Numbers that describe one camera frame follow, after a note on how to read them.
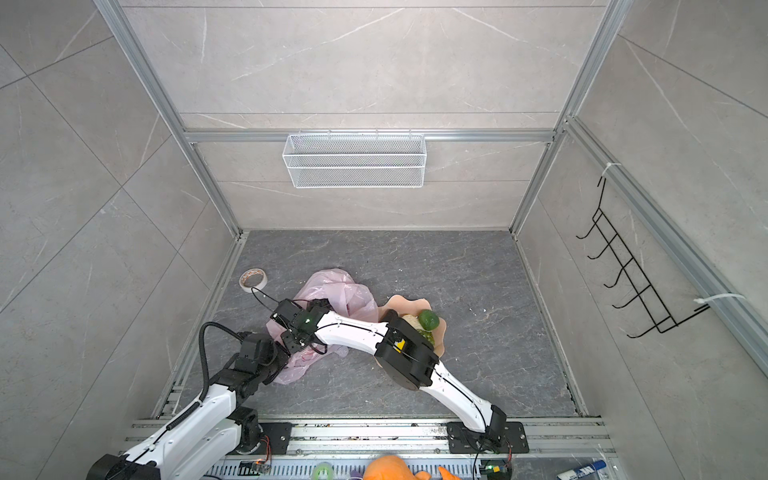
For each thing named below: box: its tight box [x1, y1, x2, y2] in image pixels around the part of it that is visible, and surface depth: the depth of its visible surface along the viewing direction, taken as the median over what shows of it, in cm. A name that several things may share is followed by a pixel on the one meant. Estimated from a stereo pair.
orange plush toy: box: [364, 455, 460, 480], surface depth 65 cm
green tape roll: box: [312, 462, 334, 480], surface depth 71 cm
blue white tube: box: [556, 460, 607, 480], surface depth 70 cm
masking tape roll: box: [238, 268, 268, 293], surface depth 106 cm
